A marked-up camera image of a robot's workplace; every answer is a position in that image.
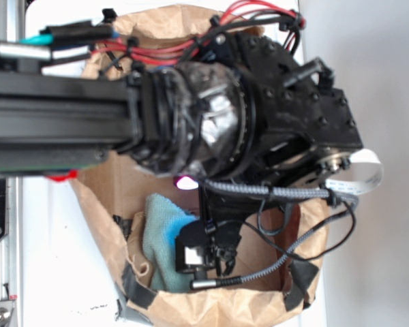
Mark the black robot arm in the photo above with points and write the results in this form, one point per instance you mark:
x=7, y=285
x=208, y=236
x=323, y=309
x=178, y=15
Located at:
x=238, y=114

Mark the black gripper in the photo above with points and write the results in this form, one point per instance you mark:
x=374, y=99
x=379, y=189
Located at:
x=211, y=241

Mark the brown paper bag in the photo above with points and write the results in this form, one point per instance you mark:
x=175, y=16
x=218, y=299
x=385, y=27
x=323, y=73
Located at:
x=119, y=187

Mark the light blue cloth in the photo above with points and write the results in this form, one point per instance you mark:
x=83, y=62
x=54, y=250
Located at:
x=163, y=222

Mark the aluminium frame rail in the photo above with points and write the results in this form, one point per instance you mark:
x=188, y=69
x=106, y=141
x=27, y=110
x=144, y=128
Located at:
x=12, y=28

